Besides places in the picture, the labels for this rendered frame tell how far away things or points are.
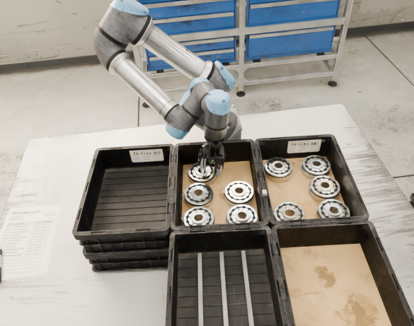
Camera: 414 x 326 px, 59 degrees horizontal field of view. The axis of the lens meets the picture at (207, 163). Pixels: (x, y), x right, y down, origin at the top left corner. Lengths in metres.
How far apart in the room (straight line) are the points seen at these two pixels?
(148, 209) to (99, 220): 0.17
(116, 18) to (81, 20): 2.58
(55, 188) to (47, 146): 0.31
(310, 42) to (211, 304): 2.52
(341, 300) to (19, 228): 1.18
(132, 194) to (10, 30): 2.98
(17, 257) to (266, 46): 2.38
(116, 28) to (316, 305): 1.06
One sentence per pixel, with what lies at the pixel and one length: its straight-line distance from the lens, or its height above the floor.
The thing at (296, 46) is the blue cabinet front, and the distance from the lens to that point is 3.22.
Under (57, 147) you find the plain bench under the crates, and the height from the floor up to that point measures 0.70.
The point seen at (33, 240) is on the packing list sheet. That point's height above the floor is 0.70.
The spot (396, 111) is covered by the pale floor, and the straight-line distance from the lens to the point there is 3.34.
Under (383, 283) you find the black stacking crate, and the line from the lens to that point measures 1.16.
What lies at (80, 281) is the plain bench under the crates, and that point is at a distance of 1.38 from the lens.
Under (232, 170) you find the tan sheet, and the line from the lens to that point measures 1.41.
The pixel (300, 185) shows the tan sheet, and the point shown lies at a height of 0.83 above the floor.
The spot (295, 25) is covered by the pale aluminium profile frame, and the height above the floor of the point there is 0.60.
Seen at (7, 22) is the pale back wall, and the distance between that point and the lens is 4.10.
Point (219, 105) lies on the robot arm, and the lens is 1.11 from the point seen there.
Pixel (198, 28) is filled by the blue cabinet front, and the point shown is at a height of 0.64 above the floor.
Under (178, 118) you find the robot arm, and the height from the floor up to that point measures 1.09.
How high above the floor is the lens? 1.83
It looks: 44 degrees down
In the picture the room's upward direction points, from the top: 4 degrees counter-clockwise
